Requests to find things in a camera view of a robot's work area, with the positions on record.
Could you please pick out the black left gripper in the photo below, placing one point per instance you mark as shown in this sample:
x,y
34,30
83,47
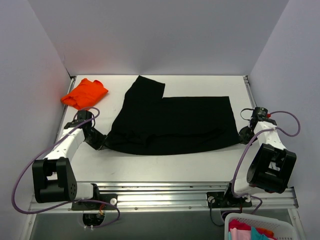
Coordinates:
x,y
97,139

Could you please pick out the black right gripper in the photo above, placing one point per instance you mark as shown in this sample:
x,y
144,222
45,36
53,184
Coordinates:
x,y
244,135

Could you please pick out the black t shirt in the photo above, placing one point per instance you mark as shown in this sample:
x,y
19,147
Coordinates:
x,y
151,124

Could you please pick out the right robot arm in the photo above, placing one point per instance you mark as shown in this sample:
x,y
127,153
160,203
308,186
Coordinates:
x,y
273,164

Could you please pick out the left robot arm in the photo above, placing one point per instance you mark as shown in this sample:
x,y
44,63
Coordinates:
x,y
53,176

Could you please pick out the orange folded t shirt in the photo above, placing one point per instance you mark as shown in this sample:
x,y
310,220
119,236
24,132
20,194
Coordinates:
x,y
86,94

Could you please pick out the pink garment in basket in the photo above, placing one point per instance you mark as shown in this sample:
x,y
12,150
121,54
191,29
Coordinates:
x,y
238,230

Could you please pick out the teal garment in basket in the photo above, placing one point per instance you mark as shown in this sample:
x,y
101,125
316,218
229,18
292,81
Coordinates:
x,y
255,235

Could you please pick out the orange garment in basket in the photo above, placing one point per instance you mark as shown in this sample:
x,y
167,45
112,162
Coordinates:
x,y
266,232

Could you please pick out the white laundry basket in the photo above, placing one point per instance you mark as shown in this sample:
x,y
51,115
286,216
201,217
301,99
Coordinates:
x,y
281,229

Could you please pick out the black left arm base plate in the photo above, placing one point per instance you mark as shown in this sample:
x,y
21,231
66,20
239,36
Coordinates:
x,y
103,202

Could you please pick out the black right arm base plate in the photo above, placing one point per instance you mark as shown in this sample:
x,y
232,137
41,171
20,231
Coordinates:
x,y
218,199

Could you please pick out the aluminium frame rail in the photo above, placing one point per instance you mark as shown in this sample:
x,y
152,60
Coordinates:
x,y
175,196

